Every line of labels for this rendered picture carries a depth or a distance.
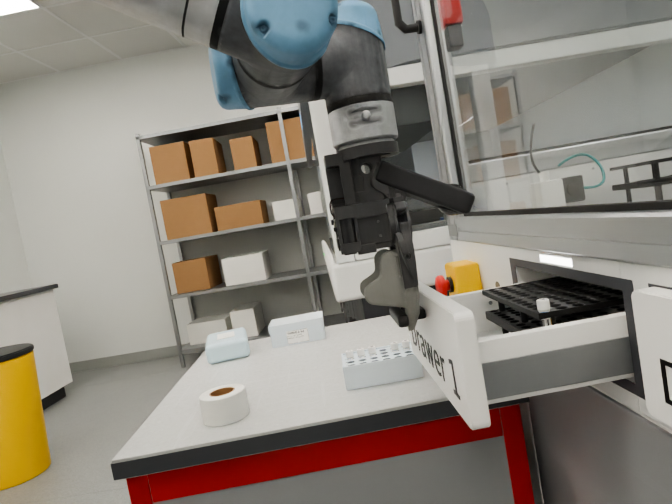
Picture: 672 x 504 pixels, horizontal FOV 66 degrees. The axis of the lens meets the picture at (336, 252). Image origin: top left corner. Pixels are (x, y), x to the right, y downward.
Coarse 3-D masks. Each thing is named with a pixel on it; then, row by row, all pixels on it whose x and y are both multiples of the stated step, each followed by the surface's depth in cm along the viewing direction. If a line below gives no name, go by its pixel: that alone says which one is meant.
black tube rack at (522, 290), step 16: (496, 288) 69; (512, 288) 67; (528, 288) 66; (544, 288) 64; (560, 288) 62; (576, 288) 61; (592, 288) 59; (608, 288) 58; (560, 304) 54; (576, 304) 53; (592, 304) 52; (608, 304) 52; (496, 320) 66; (512, 320) 63; (528, 320) 61; (560, 320) 59; (576, 320) 58
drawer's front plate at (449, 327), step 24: (432, 312) 55; (456, 312) 46; (432, 336) 58; (456, 336) 46; (456, 360) 48; (480, 360) 46; (456, 384) 50; (480, 384) 46; (456, 408) 52; (480, 408) 46
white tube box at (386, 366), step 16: (368, 352) 88; (384, 352) 87; (400, 352) 85; (352, 368) 81; (368, 368) 81; (384, 368) 81; (400, 368) 81; (416, 368) 81; (352, 384) 81; (368, 384) 81
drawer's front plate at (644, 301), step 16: (656, 288) 42; (640, 304) 43; (656, 304) 41; (640, 320) 43; (656, 320) 41; (640, 336) 43; (656, 336) 41; (640, 352) 44; (656, 352) 42; (656, 368) 42; (656, 384) 42; (656, 400) 43; (656, 416) 43
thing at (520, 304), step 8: (488, 296) 67; (496, 296) 64; (504, 296) 64; (512, 296) 62; (504, 304) 62; (512, 304) 59; (520, 304) 57; (528, 304) 57; (536, 304) 56; (528, 312) 55; (536, 312) 53; (544, 312) 52; (552, 312) 52
